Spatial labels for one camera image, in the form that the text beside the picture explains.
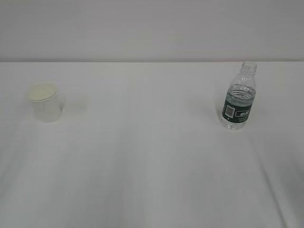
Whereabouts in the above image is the white paper cup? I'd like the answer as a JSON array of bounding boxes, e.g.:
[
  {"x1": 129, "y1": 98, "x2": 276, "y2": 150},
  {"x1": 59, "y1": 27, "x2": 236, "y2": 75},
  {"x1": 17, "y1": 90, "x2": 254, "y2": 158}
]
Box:
[{"x1": 28, "y1": 83, "x2": 61, "y2": 123}]

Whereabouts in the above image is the clear green-label water bottle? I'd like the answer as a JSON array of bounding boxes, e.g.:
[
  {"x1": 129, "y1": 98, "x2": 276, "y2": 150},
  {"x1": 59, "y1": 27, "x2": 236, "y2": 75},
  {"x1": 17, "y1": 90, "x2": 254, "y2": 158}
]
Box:
[{"x1": 221, "y1": 61, "x2": 257, "y2": 130}]

